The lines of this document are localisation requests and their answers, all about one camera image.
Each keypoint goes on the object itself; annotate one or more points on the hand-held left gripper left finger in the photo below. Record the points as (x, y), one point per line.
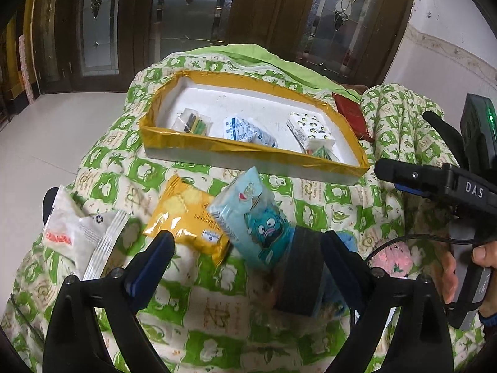
(143, 276)

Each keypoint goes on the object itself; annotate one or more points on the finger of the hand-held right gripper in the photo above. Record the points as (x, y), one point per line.
(407, 175)

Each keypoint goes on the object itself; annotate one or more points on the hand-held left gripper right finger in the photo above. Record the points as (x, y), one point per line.
(341, 268)

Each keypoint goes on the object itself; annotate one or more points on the blue terry towel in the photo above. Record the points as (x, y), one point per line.
(348, 241)

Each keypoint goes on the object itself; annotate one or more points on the pink fluffy scrunchie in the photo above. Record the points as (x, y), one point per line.
(392, 258)

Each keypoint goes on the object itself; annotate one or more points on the yellow cracker packet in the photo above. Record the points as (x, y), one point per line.
(182, 213)

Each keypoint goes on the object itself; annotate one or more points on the blue cartoon tissue pack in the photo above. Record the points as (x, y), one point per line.
(248, 217)

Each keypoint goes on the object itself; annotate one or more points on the white lemon print tissue pack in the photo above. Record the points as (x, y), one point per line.
(308, 126)

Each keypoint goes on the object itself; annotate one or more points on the clear bag of coloured sticks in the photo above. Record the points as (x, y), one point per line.
(192, 124)

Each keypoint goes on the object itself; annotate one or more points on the white printed foil pouch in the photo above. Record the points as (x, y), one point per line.
(244, 130)

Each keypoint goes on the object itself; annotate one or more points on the yellow-taped white cardboard box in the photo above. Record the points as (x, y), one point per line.
(233, 97)

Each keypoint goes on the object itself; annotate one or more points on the person's right forearm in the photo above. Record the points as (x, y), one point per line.
(489, 316)

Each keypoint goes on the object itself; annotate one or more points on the person's right hand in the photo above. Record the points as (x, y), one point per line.
(450, 276)

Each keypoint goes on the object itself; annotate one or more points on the white red label packet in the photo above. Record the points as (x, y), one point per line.
(73, 233)

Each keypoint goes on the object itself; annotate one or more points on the red booklet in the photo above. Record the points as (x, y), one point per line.
(351, 112)

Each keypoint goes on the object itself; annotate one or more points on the green white printed blanket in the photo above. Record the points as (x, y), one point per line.
(116, 178)

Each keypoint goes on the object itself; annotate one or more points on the wooden glass panel door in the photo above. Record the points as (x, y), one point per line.
(310, 15)
(101, 27)

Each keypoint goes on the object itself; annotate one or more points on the yellow leaning board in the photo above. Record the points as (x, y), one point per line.
(17, 66)

